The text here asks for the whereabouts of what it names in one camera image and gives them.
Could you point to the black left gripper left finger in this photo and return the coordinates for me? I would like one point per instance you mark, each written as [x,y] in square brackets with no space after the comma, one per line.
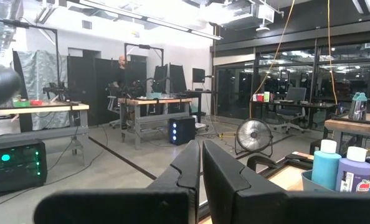
[172,202]

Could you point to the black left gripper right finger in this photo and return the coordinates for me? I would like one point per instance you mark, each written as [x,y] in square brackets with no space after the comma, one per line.
[235,202]

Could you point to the teal plastic bin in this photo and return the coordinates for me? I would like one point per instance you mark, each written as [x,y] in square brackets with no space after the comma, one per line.
[308,183]

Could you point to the large light blue paint bottle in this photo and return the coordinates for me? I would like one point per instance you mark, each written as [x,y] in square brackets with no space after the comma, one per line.
[325,168]

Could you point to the large purple paint bottle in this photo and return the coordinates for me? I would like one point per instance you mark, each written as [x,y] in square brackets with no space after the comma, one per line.
[353,174]

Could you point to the black monitor on arm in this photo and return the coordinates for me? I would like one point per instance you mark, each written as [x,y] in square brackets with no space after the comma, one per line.
[198,75]

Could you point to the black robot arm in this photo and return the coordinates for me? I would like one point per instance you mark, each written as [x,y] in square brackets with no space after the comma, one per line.
[55,90]

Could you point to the round metal floor fan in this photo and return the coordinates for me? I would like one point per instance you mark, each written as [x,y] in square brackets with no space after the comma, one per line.
[253,136]

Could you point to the computer tower blue lights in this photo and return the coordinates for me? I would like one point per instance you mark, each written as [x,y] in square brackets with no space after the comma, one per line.
[185,132]

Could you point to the wooden top workbench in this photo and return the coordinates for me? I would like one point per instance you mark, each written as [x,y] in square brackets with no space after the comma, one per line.
[48,108]
[350,126]
[157,101]

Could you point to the red box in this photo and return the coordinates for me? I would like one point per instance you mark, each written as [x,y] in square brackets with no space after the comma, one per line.
[258,98]

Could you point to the green box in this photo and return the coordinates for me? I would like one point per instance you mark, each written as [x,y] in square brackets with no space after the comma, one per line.
[266,97]

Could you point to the black standing desk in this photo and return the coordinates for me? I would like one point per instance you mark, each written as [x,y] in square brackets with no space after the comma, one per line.
[200,92]

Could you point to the long black desk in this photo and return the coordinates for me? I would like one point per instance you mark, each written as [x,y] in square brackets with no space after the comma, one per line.
[297,103]

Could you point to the grey office chair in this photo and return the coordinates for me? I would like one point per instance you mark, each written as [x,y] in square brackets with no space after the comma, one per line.
[295,95]

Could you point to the black monitor back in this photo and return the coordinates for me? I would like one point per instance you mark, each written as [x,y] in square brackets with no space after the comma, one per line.
[160,77]
[177,77]

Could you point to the person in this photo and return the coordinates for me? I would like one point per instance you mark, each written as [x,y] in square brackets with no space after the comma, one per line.
[121,74]

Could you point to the black room divider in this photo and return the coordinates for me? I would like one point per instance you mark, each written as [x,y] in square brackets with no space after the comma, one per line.
[91,90]

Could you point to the steel water bottle teal lid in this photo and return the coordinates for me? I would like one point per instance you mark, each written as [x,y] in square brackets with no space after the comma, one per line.
[357,109]

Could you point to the computer tower green lights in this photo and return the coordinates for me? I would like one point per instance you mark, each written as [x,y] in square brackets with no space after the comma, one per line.
[17,174]

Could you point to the red tray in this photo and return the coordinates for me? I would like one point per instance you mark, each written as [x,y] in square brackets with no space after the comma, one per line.
[36,102]

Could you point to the long ceiling light strip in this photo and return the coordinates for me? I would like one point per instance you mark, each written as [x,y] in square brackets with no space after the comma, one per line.
[203,34]

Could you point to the grey cloth cover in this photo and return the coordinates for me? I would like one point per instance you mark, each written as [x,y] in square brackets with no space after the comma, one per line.
[41,81]

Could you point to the green tray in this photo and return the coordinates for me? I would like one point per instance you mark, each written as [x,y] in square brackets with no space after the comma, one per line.
[21,103]

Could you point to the white frame office chair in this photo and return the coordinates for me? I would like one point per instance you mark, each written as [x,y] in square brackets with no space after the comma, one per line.
[111,105]

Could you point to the black camera rig frame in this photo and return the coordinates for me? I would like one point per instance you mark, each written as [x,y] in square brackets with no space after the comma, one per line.
[17,23]
[144,46]

